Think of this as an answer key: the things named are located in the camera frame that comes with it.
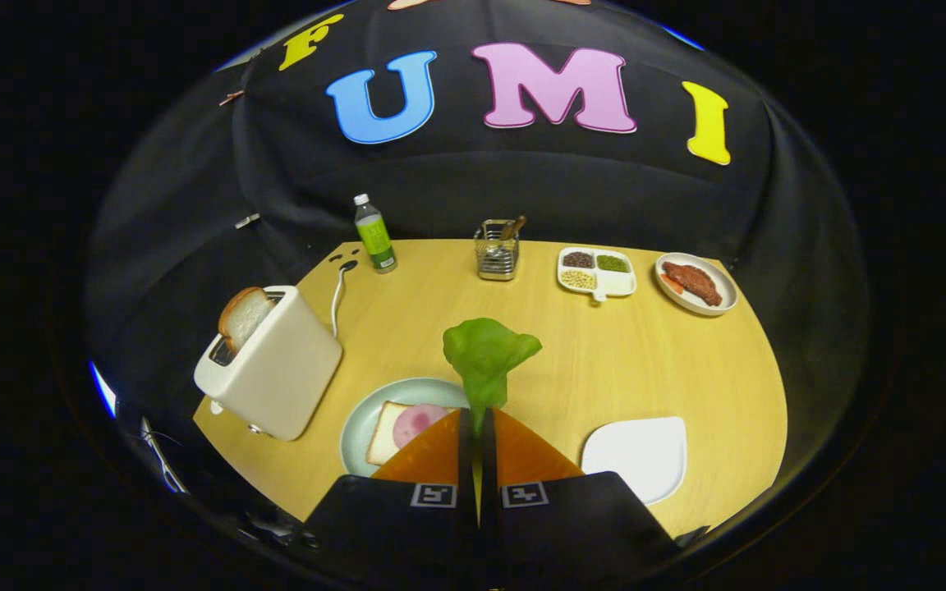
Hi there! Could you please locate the white toaster cable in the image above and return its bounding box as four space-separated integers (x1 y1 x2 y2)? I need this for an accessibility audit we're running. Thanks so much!
329 261 359 339

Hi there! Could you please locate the white toaster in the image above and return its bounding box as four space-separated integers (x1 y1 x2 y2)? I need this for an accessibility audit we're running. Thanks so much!
194 285 344 442

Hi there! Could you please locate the pale green round plate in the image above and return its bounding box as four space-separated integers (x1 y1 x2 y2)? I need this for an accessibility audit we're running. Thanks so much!
339 378 471 479

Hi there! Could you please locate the metal wire utensil holder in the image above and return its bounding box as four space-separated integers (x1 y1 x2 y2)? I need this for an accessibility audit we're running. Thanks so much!
474 218 521 282

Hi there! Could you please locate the white round steak plate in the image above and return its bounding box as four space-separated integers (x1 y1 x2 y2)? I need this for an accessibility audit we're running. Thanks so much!
655 252 739 318

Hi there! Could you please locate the brown steak piece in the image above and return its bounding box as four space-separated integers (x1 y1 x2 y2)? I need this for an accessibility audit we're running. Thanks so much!
662 260 723 308

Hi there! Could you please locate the brown crust toast slice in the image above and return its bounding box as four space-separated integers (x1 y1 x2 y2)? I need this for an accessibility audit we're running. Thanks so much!
218 286 277 354

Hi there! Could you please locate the green label water bottle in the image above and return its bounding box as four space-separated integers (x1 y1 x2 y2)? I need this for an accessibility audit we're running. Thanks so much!
353 194 398 274

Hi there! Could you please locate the green lettuce leaf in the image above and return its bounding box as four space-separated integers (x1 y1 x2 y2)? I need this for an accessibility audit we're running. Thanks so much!
443 318 543 436

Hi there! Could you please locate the black backdrop cloth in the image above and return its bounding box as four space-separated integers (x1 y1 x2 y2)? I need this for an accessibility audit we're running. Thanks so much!
83 0 872 526

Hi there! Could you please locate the white bread slice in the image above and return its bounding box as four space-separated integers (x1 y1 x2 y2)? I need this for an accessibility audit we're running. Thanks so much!
365 401 457 467

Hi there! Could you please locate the pink ham slice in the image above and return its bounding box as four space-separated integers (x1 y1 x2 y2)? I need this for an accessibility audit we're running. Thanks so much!
392 403 451 450

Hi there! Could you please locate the white divided dish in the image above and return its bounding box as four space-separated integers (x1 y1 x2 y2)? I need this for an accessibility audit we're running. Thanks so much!
556 246 638 303

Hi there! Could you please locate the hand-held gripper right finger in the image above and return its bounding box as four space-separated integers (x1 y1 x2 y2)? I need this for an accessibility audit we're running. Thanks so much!
480 407 679 591

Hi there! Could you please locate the white square plate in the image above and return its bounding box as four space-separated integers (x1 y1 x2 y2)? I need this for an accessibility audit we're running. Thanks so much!
581 416 688 506

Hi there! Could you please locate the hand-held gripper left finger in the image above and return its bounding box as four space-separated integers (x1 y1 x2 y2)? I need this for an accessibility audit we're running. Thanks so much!
299 407 482 591

